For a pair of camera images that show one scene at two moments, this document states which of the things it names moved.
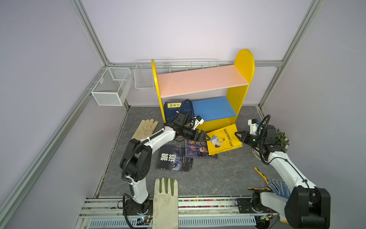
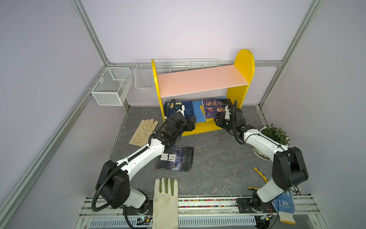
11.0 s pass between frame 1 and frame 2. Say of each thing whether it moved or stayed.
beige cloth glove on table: stayed
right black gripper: moved
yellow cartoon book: moved
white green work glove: stayed
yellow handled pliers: stayed
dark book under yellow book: stayed
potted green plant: stayed
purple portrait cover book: moved
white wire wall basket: stayed
